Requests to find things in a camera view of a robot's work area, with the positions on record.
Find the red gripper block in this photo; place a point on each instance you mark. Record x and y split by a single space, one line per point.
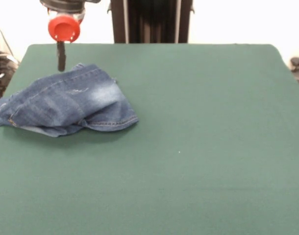
63 28

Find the blue denim jeans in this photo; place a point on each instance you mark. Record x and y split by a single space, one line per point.
71 102

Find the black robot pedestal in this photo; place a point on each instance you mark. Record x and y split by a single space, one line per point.
154 22

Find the dark green table cloth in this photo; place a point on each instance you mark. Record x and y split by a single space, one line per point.
213 183

